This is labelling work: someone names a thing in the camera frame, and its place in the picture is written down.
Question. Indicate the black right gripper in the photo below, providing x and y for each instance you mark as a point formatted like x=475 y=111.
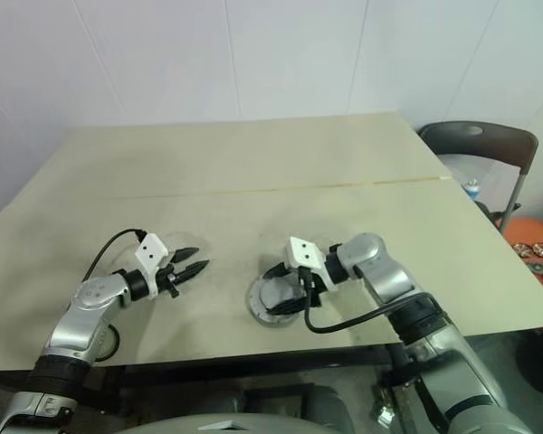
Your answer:
x=314 y=296

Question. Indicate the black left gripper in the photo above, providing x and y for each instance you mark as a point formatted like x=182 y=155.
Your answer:
x=172 y=282

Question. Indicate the motor housing with copper coils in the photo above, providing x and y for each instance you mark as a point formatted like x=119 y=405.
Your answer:
x=271 y=322

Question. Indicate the black table frame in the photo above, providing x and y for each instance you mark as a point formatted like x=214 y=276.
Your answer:
x=253 y=361

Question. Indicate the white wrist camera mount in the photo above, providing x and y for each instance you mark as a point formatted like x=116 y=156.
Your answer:
x=150 y=251
x=305 y=257

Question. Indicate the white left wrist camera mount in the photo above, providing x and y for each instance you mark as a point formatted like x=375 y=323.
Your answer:
x=150 y=251

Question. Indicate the orange plastic tray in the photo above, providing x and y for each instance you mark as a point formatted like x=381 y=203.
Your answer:
x=525 y=228

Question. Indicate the grey folding chair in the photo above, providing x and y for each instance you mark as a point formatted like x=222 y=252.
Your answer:
x=502 y=144

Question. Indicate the small blue-capped bottle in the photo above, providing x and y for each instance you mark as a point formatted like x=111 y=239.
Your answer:
x=473 y=190

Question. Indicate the silver metal clamp bracket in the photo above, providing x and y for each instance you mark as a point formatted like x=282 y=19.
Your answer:
x=387 y=409

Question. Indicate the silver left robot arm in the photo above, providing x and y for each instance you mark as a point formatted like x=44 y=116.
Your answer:
x=81 y=312

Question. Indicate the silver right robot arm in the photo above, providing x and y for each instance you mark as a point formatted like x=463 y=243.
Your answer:
x=380 y=267

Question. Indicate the grey robot torso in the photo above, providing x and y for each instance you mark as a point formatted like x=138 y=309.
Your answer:
x=185 y=422

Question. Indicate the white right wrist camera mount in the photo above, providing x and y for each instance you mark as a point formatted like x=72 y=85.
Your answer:
x=305 y=257

